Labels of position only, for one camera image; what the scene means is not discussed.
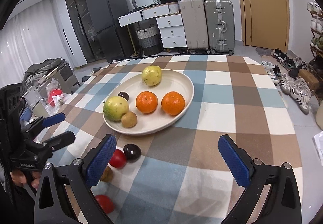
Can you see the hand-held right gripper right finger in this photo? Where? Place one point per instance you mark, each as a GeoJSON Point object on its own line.
{"type": "Point", "coordinates": [233, 161]}

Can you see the white plastic bag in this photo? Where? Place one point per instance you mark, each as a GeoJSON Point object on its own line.
{"type": "Point", "coordinates": [318, 145]}

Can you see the black and white striped rug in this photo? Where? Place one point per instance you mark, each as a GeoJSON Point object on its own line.
{"type": "Point", "coordinates": [121, 60]}

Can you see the wooden shoe rack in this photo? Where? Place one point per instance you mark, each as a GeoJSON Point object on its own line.
{"type": "Point", "coordinates": [316, 62]}

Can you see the brown cardboard box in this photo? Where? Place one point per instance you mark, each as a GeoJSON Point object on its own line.
{"type": "Point", "coordinates": [309, 80]}

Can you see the orange mandarin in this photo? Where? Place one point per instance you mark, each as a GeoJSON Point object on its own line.
{"type": "Point", "coordinates": [146, 102]}
{"type": "Point", "coordinates": [173, 103]}

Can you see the grey door mat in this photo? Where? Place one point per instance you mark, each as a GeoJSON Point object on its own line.
{"type": "Point", "coordinates": [263, 51]}

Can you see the grey slipper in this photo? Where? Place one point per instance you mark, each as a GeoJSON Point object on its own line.
{"type": "Point", "coordinates": [86, 79]}
{"type": "Point", "coordinates": [97, 70]}

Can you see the silver suitcase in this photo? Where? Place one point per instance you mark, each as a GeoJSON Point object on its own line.
{"type": "Point", "coordinates": [219, 27]}

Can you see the dark purple plum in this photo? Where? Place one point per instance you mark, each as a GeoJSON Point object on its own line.
{"type": "Point", "coordinates": [131, 152]}
{"type": "Point", "coordinates": [123, 95]}

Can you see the woven laundry basket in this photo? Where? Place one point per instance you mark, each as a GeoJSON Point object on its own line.
{"type": "Point", "coordinates": [149, 41]}

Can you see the cream round plate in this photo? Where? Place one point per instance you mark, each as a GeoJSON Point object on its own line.
{"type": "Point", "coordinates": [161, 123]}

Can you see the yellow guava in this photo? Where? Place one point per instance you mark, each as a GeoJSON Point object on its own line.
{"type": "Point", "coordinates": [151, 75]}

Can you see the red plastic bag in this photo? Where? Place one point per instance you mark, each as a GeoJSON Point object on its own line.
{"type": "Point", "coordinates": [55, 95]}

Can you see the beige suitcase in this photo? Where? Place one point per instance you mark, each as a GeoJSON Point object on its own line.
{"type": "Point", "coordinates": [193, 24]}

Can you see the tan wooden door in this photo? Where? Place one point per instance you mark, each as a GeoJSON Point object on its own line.
{"type": "Point", "coordinates": [267, 12]}

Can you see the white sheer curtain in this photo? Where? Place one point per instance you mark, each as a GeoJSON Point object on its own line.
{"type": "Point", "coordinates": [27, 37]}

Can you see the brown longan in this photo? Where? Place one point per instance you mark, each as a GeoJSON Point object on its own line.
{"type": "Point", "coordinates": [129, 119]}
{"type": "Point", "coordinates": [108, 174]}

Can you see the small white basket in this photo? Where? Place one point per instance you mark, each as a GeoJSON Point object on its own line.
{"type": "Point", "coordinates": [157, 1]}

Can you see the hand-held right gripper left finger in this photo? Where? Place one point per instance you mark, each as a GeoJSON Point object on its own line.
{"type": "Point", "coordinates": [101, 161]}

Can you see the dark grey refrigerator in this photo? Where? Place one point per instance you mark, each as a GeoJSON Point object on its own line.
{"type": "Point", "coordinates": [108, 22]}

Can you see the red tomato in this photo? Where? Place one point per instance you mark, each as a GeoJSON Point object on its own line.
{"type": "Point", "coordinates": [118, 158]}
{"type": "Point", "coordinates": [104, 203]}

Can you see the row of shoes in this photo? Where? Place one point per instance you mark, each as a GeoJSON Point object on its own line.
{"type": "Point", "coordinates": [292, 87]}

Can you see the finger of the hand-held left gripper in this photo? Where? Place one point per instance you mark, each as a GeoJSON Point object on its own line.
{"type": "Point", "coordinates": [63, 138]}
{"type": "Point", "coordinates": [54, 118]}

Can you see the black glass wardrobe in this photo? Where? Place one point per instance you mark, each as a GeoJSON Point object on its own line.
{"type": "Point", "coordinates": [78, 17]}

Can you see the checkered tablecloth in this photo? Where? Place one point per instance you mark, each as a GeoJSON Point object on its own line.
{"type": "Point", "coordinates": [189, 176]}

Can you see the green guava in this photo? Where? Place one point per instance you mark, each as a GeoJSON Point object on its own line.
{"type": "Point", "coordinates": [116, 108]}

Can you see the white dresser with drawers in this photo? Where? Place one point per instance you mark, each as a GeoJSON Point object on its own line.
{"type": "Point", "coordinates": [171, 32]}

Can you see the pile of grey clothes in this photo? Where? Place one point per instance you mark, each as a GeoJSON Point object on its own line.
{"type": "Point", "coordinates": [43, 70]}

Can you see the person's left hand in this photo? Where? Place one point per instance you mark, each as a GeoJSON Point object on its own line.
{"type": "Point", "coordinates": [20, 178]}

